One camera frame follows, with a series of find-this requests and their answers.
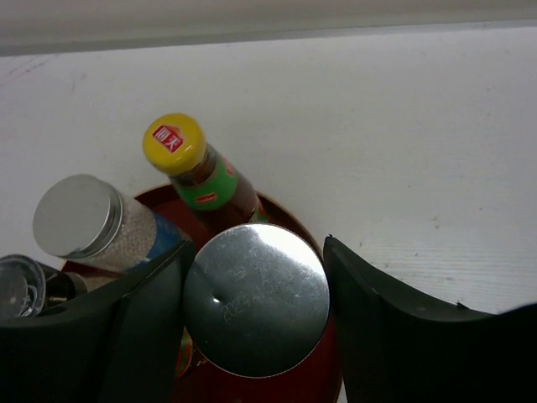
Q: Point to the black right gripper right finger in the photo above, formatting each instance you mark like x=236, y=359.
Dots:
x=398, y=344

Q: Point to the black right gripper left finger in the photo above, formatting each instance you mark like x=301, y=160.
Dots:
x=119, y=343

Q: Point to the tall grinder clear cap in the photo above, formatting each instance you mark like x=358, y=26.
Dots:
x=29, y=287

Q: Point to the sauce bottle yellow cap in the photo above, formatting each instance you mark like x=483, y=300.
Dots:
x=218, y=194
x=185, y=356

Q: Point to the red round tray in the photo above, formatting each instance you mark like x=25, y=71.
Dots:
x=316, y=379

